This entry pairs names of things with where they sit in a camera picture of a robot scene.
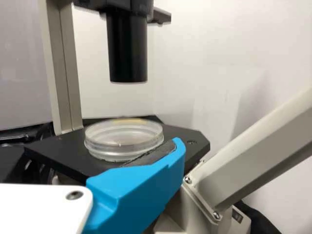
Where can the cream microscope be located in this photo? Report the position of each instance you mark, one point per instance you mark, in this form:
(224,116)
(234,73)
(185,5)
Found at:
(65,73)

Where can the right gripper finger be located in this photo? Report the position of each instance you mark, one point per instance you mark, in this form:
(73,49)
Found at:
(136,190)

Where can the white box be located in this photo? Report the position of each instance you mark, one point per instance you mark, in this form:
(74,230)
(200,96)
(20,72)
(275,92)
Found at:
(22,61)

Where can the petri dish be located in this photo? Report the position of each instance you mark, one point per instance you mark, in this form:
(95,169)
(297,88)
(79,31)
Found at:
(122,139)

